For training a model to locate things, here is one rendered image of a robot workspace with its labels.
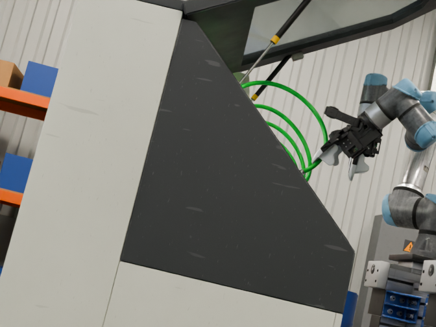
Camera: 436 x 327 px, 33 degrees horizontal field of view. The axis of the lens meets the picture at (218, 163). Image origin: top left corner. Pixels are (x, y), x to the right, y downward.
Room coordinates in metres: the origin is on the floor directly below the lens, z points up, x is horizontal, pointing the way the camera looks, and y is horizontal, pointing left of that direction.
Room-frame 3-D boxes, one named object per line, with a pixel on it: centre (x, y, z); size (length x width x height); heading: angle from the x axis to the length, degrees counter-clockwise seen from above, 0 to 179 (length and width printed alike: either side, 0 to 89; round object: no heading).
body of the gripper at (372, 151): (2.34, -0.45, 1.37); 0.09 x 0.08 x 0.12; 90
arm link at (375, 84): (2.34, -0.45, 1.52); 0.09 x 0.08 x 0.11; 139
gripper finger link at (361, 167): (2.32, -0.45, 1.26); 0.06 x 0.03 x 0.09; 90
